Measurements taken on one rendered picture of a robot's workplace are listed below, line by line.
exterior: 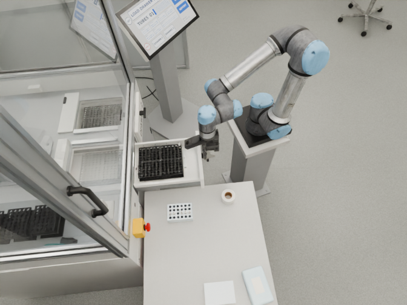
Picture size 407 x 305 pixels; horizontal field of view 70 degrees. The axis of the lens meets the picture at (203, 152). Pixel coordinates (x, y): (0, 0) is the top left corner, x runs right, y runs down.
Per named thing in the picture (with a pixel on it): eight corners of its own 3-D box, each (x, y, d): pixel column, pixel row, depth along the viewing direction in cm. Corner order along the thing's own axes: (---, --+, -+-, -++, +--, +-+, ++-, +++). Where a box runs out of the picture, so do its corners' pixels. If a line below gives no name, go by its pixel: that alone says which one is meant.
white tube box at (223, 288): (232, 281, 129) (232, 280, 125) (235, 304, 125) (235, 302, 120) (203, 284, 129) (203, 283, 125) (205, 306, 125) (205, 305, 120)
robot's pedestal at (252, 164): (254, 162, 247) (268, 103, 181) (270, 192, 232) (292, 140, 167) (221, 173, 242) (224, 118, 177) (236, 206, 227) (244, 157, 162)
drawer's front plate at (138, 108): (143, 103, 177) (138, 91, 168) (142, 143, 162) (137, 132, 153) (140, 103, 177) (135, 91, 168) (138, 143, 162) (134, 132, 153)
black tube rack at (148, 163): (182, 150, 157) (181, 143, 151) (184, 179, 148) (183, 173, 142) (141, 154, 157) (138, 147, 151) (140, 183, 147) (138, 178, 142)
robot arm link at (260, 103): (263, 103, 164) (266, 86, 153) (276, 120, 157) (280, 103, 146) (244, 111, 162) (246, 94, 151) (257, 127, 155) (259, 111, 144)
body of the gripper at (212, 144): (218, 152, 138) (219, 138, 128) (201, 154, 138) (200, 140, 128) (217, 139, 142) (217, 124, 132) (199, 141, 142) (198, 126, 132)
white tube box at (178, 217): (192, 204, 149) (191, 202, 145) (192, 221, 144) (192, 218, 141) (168, 206, 149) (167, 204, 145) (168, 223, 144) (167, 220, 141)
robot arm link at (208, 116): (221, 114, 116) (201, 121, 114) (220, 129, 125) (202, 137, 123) (212, 100, 119) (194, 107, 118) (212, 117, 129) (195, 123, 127)
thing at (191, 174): (196, 142, 160) (195, 136, 154) (200, 184, 146) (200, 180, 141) (123, 149, 159) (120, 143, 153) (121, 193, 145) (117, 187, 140)
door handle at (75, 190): (111, 209, 86) (87, 181, 70) (111, 217, 85) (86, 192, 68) (95, 210, 86) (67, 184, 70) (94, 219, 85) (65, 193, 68)
